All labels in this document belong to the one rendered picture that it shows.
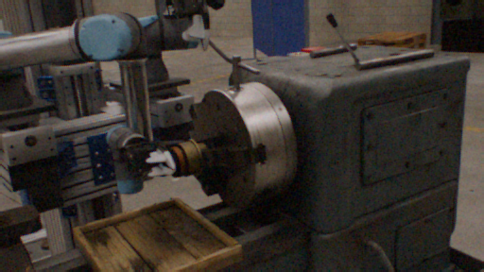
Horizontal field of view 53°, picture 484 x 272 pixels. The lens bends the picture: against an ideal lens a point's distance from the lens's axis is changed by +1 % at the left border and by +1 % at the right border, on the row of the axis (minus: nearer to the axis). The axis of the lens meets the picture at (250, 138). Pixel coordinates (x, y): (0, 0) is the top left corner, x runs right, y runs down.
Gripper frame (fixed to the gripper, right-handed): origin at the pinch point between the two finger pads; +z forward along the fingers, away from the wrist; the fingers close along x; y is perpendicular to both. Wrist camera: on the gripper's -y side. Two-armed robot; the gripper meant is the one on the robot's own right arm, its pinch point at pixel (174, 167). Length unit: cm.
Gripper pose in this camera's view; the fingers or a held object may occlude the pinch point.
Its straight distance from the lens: 117.5
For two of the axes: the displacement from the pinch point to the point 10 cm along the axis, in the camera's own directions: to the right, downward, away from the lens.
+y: -8.4, 2.1, -5.0
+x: -0.6, -9.5, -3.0
